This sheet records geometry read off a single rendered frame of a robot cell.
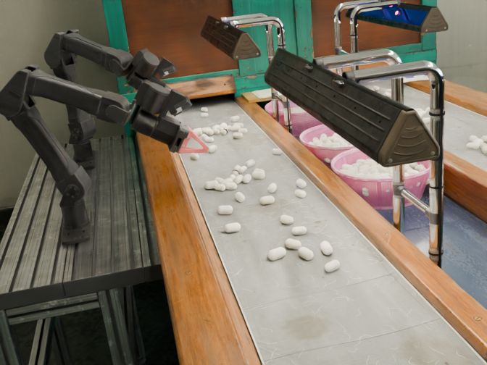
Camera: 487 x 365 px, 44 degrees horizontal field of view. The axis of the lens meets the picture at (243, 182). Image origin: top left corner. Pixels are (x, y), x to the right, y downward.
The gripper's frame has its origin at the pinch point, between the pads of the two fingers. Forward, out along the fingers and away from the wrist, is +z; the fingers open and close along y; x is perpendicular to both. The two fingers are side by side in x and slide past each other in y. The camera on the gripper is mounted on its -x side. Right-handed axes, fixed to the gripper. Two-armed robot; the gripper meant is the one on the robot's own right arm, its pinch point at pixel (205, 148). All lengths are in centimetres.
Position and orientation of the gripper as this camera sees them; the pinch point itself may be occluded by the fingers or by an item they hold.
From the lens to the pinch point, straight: 159.2
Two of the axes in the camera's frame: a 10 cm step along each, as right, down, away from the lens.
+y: -1.9, -3.0, 9.3
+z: 8.8, 3.7, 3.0
